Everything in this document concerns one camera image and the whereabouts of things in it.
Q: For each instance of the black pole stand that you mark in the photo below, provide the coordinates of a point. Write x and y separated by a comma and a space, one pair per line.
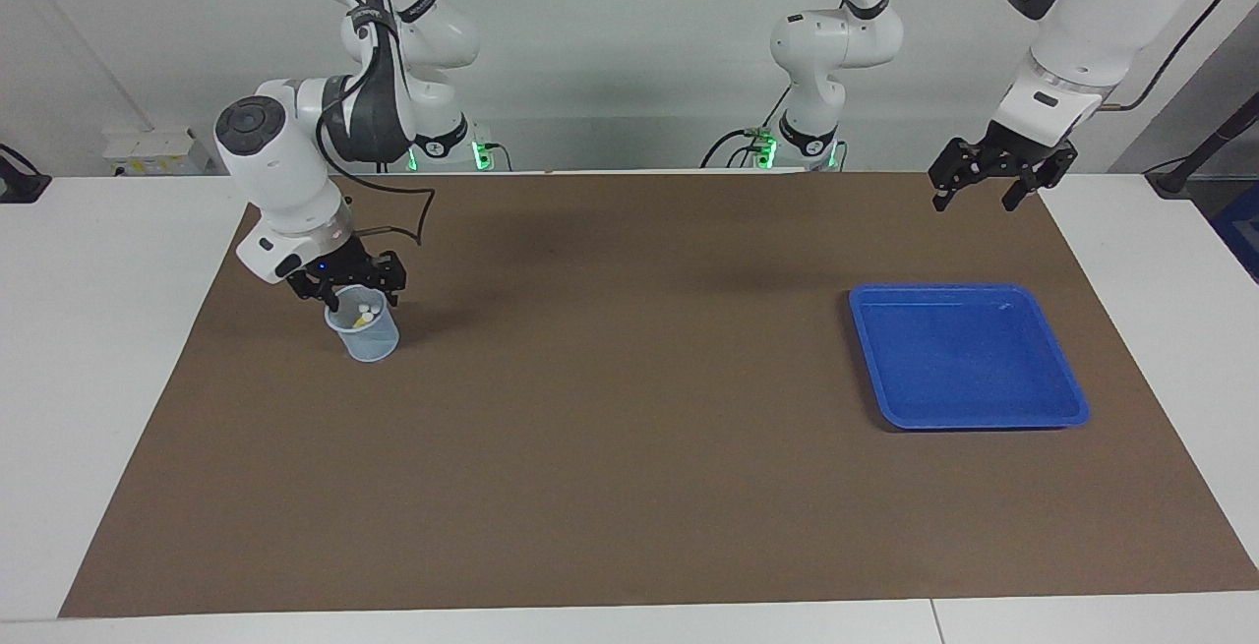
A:
1205, 147

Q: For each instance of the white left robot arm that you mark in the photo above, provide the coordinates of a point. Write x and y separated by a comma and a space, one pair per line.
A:
1102, 5

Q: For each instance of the blue crate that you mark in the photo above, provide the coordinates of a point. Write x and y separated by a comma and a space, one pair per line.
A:
1241, 231

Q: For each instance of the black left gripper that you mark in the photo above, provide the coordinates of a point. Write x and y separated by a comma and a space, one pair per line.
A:
1013, 154

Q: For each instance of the translucent plastic cup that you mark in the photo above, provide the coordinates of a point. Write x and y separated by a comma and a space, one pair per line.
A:
374, 344

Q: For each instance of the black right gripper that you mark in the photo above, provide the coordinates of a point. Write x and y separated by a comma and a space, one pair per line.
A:
339, 265

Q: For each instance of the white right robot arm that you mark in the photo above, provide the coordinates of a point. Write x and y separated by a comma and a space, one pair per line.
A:
285, 152

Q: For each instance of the brown table mat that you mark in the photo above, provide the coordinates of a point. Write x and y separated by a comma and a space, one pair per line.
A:
629, 428

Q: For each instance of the blue plastic tray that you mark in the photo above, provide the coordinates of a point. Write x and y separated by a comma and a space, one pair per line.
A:
969, 359

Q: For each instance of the black clamp mount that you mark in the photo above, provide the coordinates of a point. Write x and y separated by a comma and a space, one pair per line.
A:
20, 182

